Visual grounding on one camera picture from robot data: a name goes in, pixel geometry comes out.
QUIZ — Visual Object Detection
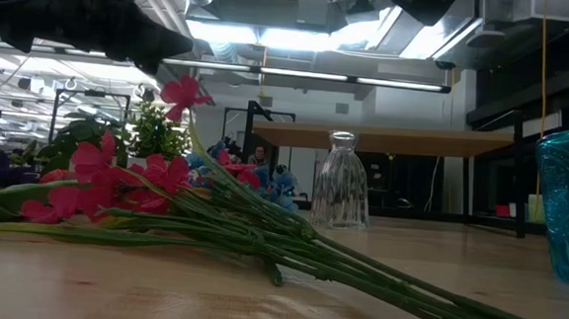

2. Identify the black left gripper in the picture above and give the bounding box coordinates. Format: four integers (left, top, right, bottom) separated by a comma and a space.
0, 0, 198, 79

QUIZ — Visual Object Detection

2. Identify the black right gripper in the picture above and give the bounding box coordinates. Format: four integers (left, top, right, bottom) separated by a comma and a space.
371, 0, 462, 29

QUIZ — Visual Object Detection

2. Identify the pink artificial flower bunch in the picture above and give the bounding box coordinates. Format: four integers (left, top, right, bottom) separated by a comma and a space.
0, 64, 569, 319

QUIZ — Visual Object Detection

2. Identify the blue artificial flower bunch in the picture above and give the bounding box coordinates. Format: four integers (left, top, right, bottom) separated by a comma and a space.
182, 137, 304, 214

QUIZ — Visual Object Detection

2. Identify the clear ribbed glass vase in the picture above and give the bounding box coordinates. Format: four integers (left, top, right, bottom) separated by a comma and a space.
308, 128, 376, 233

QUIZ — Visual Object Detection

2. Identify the wooden shelf with black legs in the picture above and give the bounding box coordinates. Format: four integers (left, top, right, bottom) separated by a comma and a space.
238, 95, 534, 240

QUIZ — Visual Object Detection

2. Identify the small-leaf plant in white pot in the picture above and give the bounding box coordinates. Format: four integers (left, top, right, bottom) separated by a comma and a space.
124, 101, 196, 173

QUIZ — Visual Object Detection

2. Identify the broad-leaf plant in white pot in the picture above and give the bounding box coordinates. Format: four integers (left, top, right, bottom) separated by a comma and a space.
36, 109, 132, 181

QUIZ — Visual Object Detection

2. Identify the white ceiling air unit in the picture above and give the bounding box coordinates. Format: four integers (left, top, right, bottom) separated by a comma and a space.
466, 0, 569, 54

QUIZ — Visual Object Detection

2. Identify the long ceiling light bar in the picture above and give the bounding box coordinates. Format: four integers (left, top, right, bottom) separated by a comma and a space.
0, 42, 453, 95

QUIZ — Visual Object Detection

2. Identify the person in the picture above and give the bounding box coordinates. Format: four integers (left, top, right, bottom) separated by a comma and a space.
246, 144, 271, 169

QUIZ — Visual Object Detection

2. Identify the pale green container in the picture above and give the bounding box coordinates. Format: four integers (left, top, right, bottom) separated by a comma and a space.
527, 193, 548, 224

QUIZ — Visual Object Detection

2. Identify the yellow cable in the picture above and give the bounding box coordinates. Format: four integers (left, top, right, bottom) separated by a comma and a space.
529, 0, 556, 224

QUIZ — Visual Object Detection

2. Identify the black aluminium table frame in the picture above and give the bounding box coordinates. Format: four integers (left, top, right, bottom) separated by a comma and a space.
289, 199, 549, 237

